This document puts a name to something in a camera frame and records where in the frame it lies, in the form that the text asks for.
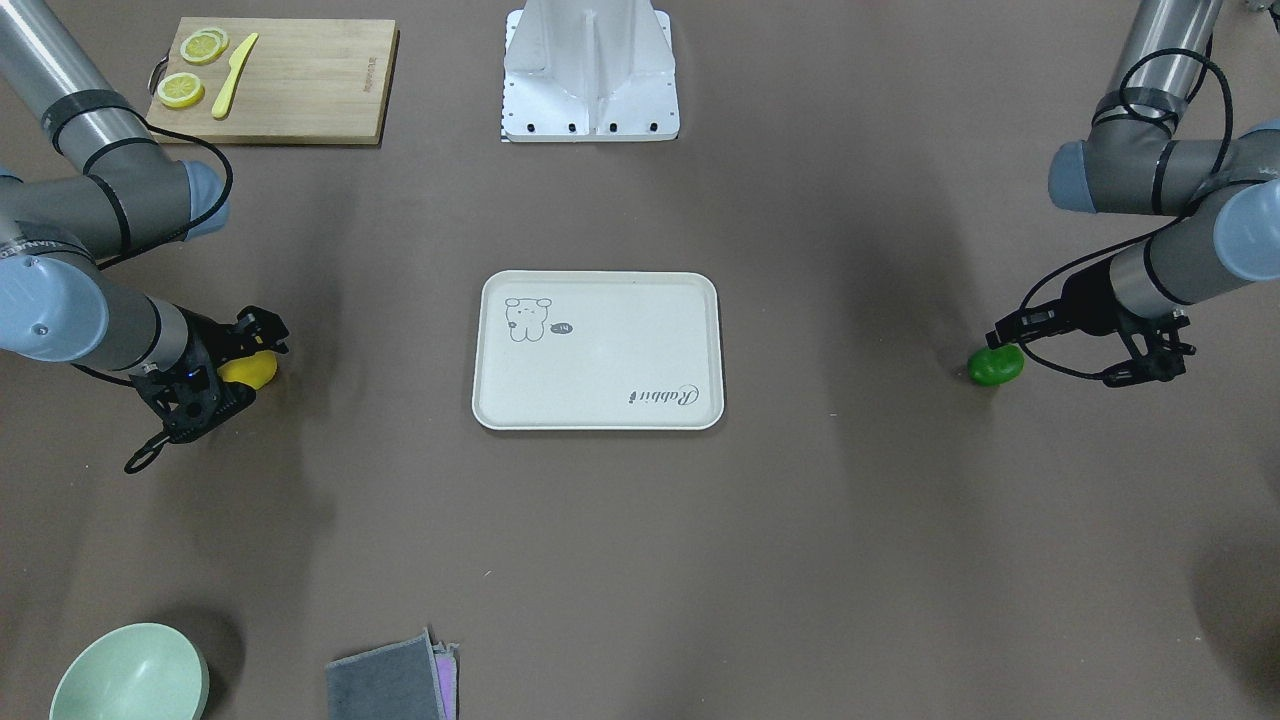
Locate lemon slice back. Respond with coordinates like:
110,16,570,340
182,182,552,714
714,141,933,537
179,27,230,67

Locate lemon slice front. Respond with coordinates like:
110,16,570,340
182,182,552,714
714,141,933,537
154,72,206,110

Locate green lime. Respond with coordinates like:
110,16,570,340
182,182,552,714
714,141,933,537
966,345,1027,387

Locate lemon slice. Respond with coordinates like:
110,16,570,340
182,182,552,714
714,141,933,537
179,27,230,67
154,72,206,110

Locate bamboo cutting board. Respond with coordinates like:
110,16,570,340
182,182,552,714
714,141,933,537
146,17,399,146

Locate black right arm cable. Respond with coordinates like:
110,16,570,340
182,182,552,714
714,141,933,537
70,126,236,477

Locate mint green bowl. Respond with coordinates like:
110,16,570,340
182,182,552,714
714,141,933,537
47,623,211,719

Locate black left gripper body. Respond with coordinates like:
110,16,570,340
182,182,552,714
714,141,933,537
1060,258,1187,337

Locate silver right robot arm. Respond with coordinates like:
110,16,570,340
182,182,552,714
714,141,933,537
1,1,288,446

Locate yellow lemon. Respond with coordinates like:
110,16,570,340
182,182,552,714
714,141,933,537
218,350,278,391

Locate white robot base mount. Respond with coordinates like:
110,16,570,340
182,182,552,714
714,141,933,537
500,1,681,143

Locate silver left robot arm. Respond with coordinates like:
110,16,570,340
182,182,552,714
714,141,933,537
972,1,1279,388

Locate yellow plastic knife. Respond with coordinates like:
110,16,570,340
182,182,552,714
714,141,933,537
211,32,260,120

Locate purple folded cloth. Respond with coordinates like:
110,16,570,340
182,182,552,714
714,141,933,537
431,644,460,720

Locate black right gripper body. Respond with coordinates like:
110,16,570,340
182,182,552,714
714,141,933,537
131,310,225,420

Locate grey folded cloth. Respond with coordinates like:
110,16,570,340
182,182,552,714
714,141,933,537
325,632,443,719

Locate cream rabbit print tray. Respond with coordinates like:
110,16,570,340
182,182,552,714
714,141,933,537
471,270,724,430

